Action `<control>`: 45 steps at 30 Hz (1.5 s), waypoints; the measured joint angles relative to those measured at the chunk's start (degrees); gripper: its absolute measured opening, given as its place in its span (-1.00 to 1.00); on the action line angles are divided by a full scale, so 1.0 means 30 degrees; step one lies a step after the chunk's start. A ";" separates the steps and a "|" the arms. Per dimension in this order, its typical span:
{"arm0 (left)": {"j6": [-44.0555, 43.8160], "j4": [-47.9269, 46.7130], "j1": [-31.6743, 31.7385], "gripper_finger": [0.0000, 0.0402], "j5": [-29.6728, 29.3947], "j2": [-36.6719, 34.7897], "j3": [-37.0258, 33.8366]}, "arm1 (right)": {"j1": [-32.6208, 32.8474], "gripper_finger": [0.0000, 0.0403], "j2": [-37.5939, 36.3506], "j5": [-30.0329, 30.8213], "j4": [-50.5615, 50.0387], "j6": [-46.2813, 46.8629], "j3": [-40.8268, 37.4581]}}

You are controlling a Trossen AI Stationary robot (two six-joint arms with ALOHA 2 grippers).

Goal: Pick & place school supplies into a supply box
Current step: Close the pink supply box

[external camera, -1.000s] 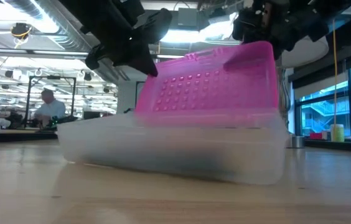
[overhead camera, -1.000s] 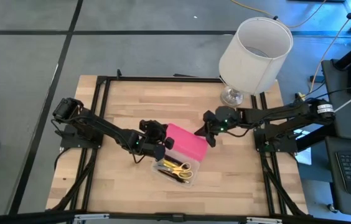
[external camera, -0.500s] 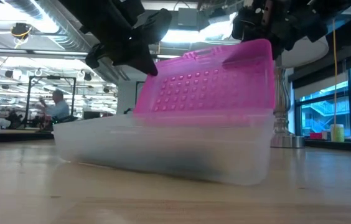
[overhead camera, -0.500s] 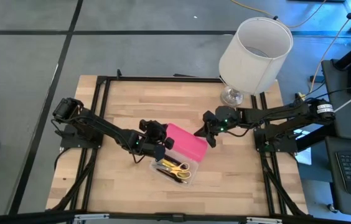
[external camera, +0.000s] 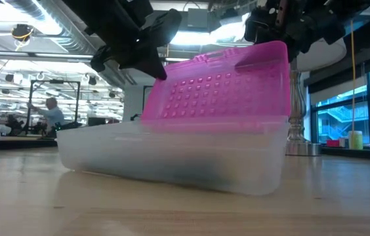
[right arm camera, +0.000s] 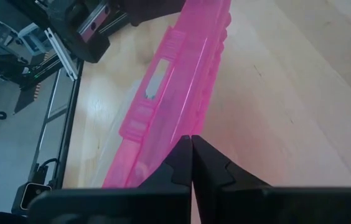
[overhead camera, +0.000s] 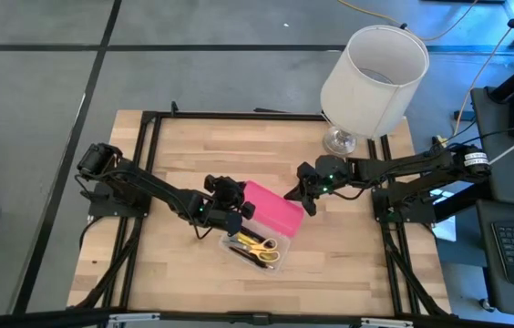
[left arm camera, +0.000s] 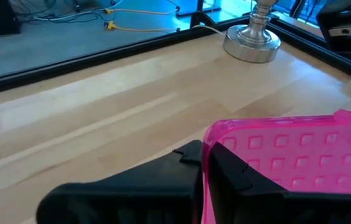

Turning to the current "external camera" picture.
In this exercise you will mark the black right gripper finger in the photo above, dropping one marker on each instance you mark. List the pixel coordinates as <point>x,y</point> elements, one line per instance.
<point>263,60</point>
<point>298,49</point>

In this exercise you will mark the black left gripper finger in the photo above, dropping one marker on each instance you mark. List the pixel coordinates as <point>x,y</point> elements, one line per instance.
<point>165,26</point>
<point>145,62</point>

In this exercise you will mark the clear box with pink lid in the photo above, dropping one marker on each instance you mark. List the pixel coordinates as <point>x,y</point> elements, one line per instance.
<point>172,157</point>

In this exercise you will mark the grey ceiling box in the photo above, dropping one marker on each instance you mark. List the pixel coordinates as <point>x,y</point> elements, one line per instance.
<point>198,18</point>

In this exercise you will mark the small pink box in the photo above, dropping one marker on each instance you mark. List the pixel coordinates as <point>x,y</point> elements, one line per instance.
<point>332,143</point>

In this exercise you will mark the silver lamp with white shade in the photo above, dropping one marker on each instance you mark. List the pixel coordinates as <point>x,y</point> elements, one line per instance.
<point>322,59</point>

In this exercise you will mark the black hanging spotlight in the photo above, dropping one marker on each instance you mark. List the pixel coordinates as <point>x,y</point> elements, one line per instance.
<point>9,77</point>
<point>92,80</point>

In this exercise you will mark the small black monitor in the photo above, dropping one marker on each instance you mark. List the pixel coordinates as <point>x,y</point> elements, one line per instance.
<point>97,121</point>

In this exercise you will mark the long ceiling light bar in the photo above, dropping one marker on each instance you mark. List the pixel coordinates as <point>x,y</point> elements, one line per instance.
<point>40,55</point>

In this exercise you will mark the large window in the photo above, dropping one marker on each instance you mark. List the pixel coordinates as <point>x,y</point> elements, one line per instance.
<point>339,121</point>

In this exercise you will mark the person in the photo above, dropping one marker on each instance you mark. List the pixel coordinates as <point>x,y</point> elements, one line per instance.
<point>52,114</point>

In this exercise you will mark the green-yellow cup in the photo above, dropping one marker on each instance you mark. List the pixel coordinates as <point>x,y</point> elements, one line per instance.
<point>355,141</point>

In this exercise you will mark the white round object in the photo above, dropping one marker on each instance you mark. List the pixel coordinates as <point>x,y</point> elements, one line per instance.
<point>4,129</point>

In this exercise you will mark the black gantry frame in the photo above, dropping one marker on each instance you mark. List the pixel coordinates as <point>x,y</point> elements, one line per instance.
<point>55,81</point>

